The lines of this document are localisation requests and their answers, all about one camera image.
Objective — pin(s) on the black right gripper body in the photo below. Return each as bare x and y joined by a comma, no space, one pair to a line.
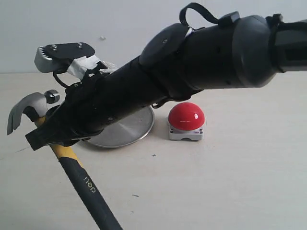
105,100

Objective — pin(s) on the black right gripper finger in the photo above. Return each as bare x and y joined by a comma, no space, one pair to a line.
50,134

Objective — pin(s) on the yellow black claw hammer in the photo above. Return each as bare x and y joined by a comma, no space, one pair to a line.
34,106

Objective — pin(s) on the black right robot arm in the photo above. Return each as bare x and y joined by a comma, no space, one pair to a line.
175,65

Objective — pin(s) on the red dome push button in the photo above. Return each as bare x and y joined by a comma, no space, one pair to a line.
186,121

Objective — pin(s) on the round steel plate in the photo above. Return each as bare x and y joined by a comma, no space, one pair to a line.
126,131

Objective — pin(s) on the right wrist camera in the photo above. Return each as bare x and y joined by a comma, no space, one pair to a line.
53,57

